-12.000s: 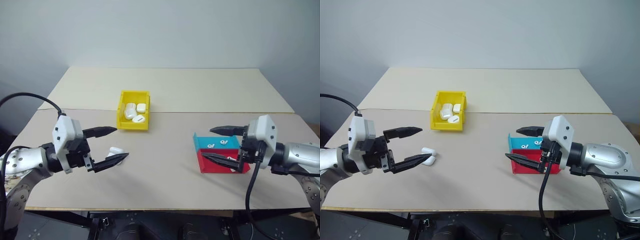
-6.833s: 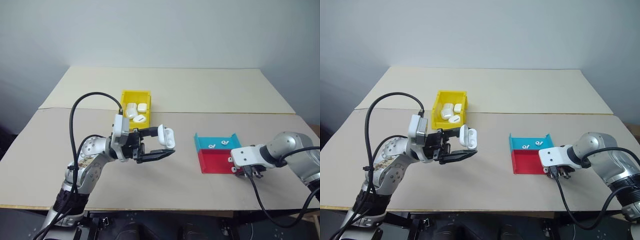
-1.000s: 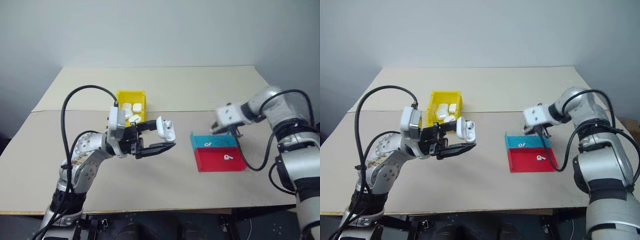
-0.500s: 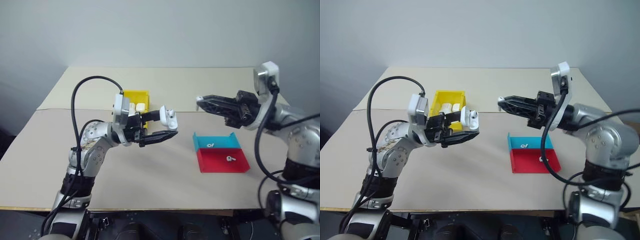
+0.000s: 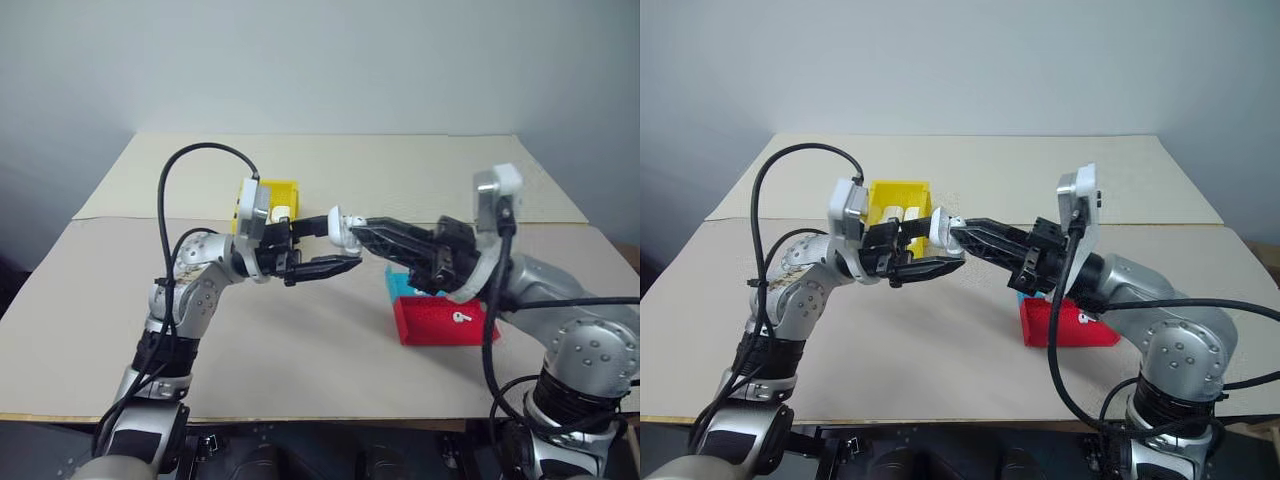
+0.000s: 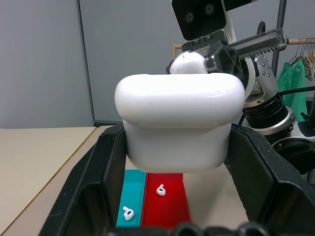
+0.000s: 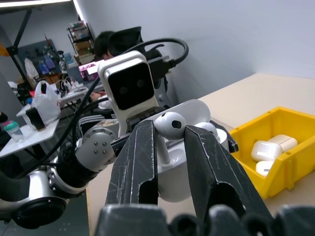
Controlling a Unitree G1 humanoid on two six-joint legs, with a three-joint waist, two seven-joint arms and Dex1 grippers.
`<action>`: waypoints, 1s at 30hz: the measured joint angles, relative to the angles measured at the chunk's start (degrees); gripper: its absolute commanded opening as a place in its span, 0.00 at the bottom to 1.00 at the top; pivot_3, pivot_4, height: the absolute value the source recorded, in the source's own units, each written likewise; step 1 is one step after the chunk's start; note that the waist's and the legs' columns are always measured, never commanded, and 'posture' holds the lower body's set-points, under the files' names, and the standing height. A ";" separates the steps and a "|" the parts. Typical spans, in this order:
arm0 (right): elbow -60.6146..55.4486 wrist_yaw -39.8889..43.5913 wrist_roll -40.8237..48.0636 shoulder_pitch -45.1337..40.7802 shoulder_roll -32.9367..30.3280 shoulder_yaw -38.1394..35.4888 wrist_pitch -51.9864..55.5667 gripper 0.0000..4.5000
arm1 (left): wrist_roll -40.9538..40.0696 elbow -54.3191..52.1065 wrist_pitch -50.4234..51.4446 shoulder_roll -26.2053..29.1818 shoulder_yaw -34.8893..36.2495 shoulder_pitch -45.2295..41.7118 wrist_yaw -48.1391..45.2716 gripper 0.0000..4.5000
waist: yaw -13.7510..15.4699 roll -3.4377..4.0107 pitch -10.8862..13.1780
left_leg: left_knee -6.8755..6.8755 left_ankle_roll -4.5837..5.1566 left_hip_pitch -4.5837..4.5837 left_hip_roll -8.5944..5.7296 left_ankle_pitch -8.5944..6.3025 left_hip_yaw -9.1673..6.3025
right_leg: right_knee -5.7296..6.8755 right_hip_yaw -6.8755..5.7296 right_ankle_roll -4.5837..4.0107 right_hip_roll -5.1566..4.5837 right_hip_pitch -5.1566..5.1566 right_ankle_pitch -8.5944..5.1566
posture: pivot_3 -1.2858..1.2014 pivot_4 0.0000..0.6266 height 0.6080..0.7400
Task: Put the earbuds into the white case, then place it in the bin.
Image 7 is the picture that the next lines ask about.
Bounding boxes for yellow plastic bin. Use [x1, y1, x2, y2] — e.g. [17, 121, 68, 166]
[228, 106, 315, 199]

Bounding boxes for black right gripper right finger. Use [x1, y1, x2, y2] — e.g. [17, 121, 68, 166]
[184, 124, 274, 222]

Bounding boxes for blue pegboard with tools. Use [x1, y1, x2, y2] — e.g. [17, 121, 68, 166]
[17, 39, 63, 80]

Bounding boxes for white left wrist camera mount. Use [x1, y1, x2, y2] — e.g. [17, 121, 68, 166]
[97, 51, 159, 138]

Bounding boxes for black storage shelf rack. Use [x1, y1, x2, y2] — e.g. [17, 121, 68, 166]
[67, 22, 95, 66]

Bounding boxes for dark box with white rim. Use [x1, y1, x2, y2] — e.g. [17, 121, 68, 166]
[25, 107, 47, 131]

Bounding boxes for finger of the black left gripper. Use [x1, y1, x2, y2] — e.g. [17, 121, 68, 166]
[210, 119, 239, 154]

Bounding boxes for white cluttered desk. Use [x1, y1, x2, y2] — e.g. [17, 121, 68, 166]
[58, 82, 104, 105]

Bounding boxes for white earbud case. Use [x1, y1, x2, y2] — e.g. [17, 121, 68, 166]
[137, 99, 230, 203]
[267, 134, 298, 153]
[251, 140, 284, 162]
[255, 160, 278, 177]

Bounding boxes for white side table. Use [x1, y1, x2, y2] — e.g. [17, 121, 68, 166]
[0, 108, 63, 158]

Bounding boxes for seated person with dark hair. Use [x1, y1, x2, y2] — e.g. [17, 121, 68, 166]
[78, 30, 119, 135]

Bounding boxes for white earbud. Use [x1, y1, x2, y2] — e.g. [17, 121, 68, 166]
[194, 121, 219, 139]
[154, 112, 187, 165]

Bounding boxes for black metal frame stand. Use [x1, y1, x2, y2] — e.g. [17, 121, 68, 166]
[5, 7, 33, 82]

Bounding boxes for clear cup with teal lid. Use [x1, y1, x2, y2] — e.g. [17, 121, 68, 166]
[3, 120, 24, 143]

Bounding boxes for left robot arm with camera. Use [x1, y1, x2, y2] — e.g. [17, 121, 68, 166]
[14, 38, 190, 180]

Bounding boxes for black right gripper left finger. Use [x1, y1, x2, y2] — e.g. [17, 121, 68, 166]
[105, 119, 158, 206]

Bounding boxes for white plastic bag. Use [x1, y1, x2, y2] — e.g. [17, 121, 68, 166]
[31, 80, 62, 123]

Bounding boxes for white closed earbud case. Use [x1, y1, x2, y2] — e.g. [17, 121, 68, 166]
[255, 160, 278, 177]
[251, 140, 284, 162]
[267, 134, 298, 153]

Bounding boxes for pink and white box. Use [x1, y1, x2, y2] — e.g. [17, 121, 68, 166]
[78, 62, 99, 83]

